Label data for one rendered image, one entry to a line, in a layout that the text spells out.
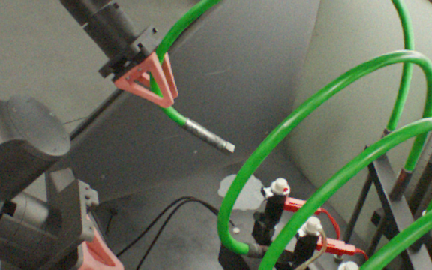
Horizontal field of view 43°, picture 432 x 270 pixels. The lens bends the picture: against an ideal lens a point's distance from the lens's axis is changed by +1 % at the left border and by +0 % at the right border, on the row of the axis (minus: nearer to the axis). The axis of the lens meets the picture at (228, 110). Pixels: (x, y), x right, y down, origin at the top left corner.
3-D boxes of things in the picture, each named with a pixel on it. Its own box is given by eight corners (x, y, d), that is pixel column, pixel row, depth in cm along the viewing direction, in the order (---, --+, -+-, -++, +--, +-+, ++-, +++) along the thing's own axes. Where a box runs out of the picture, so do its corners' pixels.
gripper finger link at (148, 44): (195, 79, 80) (154, 28, 77) (186, 97, 73) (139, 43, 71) (160, 104, 82) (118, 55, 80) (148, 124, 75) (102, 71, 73)
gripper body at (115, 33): (160, 33, 79) (127, -9, 77) (142, 55, 70) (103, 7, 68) (128, 58, 81) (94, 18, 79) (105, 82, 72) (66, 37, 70)
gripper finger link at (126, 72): (195, 79, 79) (153, 28, 77) (185, 98, 73) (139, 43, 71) (160, 105, 82) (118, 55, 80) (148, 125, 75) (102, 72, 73)
